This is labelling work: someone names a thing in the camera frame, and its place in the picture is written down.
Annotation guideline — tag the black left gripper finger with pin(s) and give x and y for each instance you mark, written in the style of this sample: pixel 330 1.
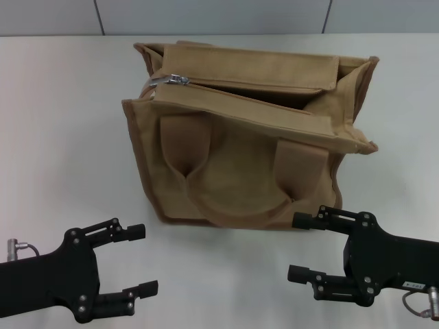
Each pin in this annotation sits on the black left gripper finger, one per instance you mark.
pixel 147 288
pixel 133 232

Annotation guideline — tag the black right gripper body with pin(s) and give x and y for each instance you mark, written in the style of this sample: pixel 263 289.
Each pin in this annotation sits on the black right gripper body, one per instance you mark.
pixel 394 260

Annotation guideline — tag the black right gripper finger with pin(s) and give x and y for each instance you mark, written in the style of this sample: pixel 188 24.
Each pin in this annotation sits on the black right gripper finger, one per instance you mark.
pixel 303 220
pixel 300 273

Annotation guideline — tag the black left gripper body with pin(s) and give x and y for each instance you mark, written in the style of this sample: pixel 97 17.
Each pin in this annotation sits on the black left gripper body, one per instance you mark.
pixel 51 274

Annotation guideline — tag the khaki canvas food bag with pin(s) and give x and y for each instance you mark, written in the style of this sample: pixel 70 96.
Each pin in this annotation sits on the khaki canvas food bag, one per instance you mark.
pixel 240 164

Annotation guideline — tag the silver metal zipper pull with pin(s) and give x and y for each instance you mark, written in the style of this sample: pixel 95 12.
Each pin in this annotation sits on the silver metal zipper pull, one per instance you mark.
pixel 176 79

